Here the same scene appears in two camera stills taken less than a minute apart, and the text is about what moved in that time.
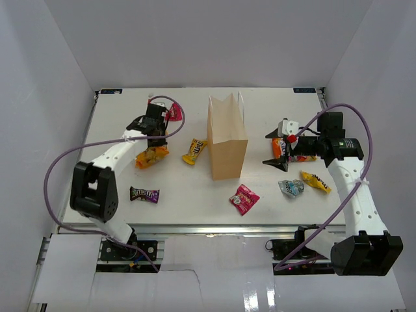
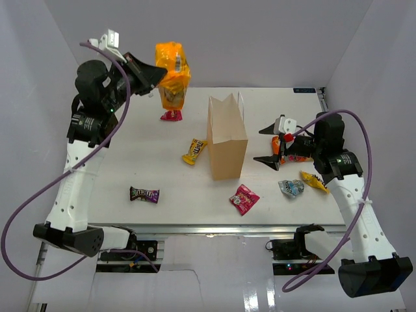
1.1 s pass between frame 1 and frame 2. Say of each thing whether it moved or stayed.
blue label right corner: stayed
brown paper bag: stayed
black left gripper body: moved
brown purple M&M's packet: stayed
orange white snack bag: stayed
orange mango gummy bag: moved
